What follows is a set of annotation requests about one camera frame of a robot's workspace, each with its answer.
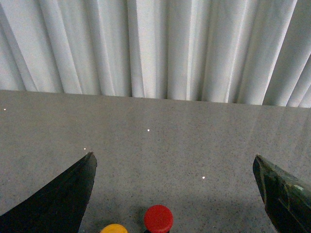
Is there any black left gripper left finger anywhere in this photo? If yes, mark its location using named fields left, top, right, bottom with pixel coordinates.
left=0, top=152, right=97, bottom=233

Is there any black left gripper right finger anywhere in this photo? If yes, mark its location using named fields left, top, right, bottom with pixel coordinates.
left=253, top=155, right=311, bottom=233

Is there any yellow mushroom push button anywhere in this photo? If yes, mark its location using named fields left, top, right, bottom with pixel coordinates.
left=100, top=223, right=128, bottom=233

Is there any red mushroom push button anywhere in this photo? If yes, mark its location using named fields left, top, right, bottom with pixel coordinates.
left=143, top=204, right=173, bottom=233

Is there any white pleated curtain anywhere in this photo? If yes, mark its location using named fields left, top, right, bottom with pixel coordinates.
left=0, top=0, right=311, bottom=108

